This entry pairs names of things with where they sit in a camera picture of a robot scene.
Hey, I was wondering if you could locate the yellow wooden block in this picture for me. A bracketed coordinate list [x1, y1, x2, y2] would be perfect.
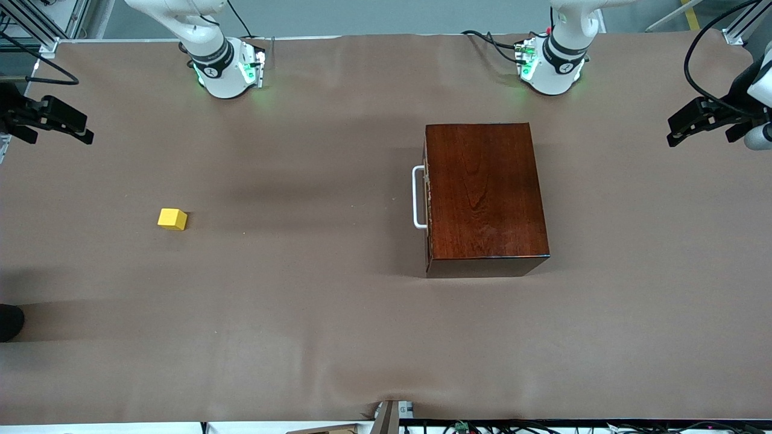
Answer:
[158, 208, 188, 231]

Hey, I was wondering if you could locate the light wooden drawer white handle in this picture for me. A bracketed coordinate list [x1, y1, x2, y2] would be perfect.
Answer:
[412, 125, 434, 277]

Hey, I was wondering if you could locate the black round object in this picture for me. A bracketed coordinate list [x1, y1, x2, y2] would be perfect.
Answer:
[0, 304, 25, 343]

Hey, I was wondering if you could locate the dark wooden cabinet box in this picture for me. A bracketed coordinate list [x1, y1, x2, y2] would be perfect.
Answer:
[424, 122, 551, 279]

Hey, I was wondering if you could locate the brown table cover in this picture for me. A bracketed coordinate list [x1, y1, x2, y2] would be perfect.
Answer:
[0, 33, 772, 424]

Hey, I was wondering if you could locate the tan cardboard sheet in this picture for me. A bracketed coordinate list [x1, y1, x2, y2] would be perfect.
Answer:
[286, 424, 358, 434]

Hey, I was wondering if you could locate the brown cardboard wedge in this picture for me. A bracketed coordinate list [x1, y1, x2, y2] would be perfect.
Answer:
[369, 400, 400, 434]

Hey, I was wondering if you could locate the black camera cable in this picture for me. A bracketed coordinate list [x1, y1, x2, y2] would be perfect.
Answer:
[685, 0, 762, 116]
[0, 29, 80, 86]

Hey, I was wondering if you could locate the aluminium frame profile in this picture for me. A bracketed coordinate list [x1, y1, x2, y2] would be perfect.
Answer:
[0, 0, 91, 59]
[721, 0, 772, 46]

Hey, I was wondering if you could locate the black base cable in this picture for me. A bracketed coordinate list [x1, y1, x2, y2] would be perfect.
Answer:
[226, 0, 254, 38]
[461, 29, 531, 64]

